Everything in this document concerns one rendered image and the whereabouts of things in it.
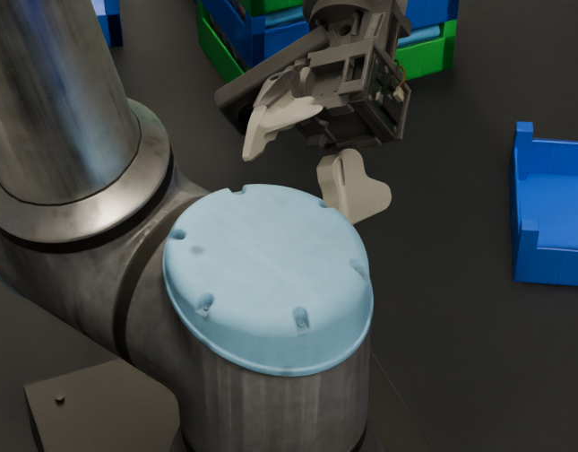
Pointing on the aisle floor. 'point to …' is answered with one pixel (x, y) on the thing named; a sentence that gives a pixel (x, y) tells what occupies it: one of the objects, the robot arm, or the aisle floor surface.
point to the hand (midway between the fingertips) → (288, 216)
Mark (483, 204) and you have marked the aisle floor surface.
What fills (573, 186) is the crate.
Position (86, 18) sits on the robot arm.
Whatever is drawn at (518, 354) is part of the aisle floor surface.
